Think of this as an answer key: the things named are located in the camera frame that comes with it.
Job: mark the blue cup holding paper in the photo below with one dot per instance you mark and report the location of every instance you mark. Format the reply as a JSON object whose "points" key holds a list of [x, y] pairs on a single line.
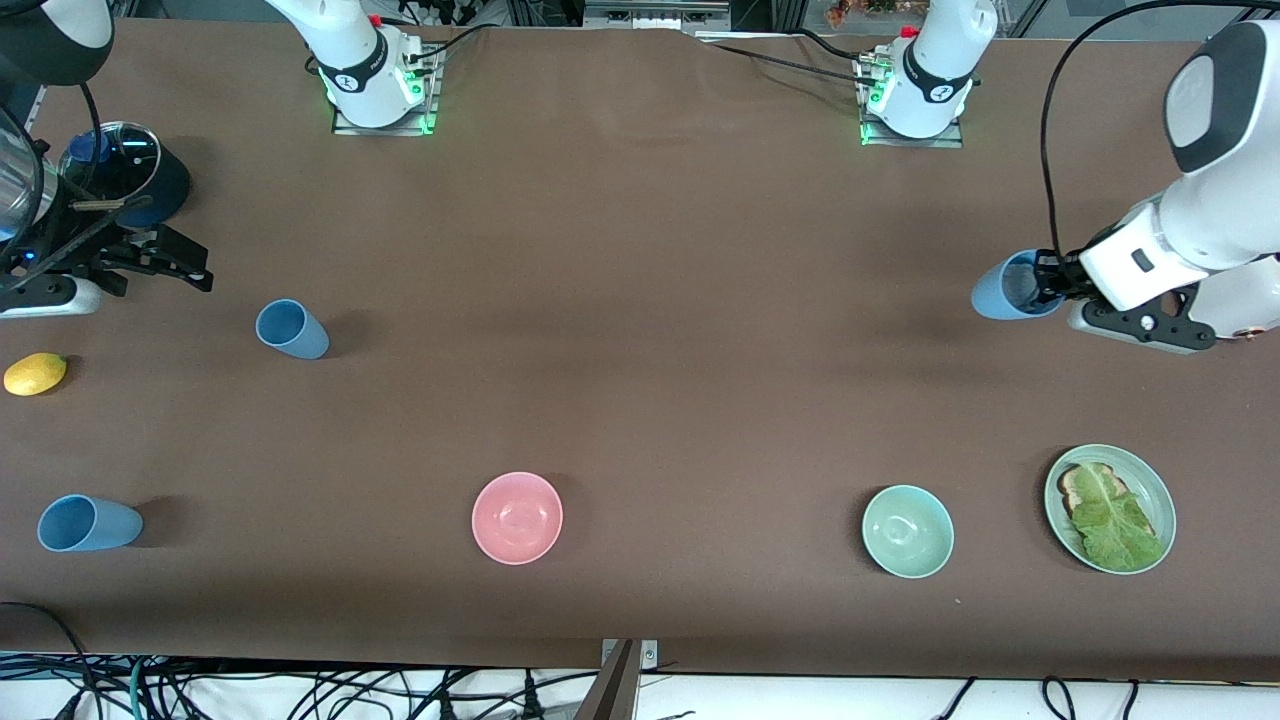
{"points": [[995, 295]]}

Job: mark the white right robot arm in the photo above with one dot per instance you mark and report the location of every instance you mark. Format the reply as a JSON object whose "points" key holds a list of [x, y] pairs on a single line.
{"points": [[350, 60]]}

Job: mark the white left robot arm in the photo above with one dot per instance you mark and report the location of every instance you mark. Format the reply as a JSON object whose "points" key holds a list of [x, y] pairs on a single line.
{"points": [[1230, 200]]}

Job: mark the dark blue pot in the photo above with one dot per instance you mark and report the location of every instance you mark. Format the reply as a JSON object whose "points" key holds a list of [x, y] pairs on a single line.
{"points": [[165, 190]]}

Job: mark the glass lid blue knob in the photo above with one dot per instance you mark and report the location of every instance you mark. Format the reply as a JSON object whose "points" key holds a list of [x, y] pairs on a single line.
{"points": [[125, 165]]}

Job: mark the yellow lemon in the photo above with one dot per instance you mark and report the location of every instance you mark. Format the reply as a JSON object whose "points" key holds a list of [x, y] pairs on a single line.
{"points": [[35, 375]]}

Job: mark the white toaster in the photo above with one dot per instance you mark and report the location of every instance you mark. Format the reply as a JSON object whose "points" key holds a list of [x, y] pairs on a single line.
{"points": [[1240, 295]]}

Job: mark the pale green plate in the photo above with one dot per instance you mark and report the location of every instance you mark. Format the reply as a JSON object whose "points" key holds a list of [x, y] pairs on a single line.
{"points": [[1140, 470]]}

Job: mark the brown bread slice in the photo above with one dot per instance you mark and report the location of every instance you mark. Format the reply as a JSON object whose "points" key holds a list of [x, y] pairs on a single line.
{"points": [[1072, 490]]}

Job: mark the green lettuce leaf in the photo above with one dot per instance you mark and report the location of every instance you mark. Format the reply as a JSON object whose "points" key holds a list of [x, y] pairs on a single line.
{"points": [[1115, 525]]}

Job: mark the pale green bowl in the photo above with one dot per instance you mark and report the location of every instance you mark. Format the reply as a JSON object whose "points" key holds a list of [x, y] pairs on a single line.
{"points": [[908, 532]]}

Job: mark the pink bowl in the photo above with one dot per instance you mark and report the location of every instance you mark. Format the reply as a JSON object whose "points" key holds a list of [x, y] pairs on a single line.
{"points": [[517, 518]]}

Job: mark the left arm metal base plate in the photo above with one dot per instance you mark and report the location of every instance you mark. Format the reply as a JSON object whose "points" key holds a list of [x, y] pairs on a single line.
{"points": [[935, 142]]}

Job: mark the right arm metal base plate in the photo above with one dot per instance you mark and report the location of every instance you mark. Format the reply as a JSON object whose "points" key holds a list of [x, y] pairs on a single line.
{"points": [[385, 130]]}

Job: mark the metal table edge bracket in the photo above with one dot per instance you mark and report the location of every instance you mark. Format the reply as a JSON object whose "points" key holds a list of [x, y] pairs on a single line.
{"points": [[650, 655]]}

